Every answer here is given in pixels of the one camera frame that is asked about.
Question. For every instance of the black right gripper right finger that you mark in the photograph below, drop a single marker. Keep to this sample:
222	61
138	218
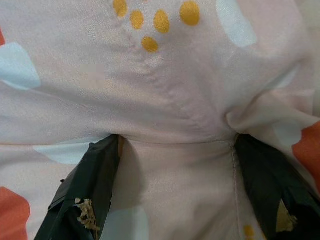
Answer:
270	185

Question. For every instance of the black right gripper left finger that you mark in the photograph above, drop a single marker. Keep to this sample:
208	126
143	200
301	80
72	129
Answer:
82	180

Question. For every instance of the pink orange patterned pillow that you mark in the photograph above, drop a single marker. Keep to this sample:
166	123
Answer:
160	87

